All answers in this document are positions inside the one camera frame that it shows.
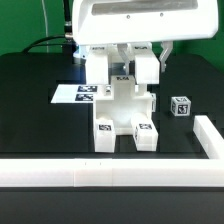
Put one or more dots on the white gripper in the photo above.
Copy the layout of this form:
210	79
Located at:
96	22

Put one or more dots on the white chair back frame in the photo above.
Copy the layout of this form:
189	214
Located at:
102	60

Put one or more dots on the white chair seat part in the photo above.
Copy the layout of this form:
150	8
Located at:
124	101

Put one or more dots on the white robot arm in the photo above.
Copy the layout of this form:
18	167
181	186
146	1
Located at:
80	50

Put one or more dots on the white tagged cube left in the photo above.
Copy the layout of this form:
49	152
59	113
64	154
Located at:
153	102

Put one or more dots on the white tagged cube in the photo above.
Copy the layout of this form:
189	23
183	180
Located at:
153	102
180	106

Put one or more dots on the white tagged cube right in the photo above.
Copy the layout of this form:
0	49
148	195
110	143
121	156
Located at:
180	106

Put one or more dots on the white fiducial marker plate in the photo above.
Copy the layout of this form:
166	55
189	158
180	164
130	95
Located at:
72	93

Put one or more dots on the white U-shaped fence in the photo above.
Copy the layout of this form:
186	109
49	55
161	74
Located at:
208	172

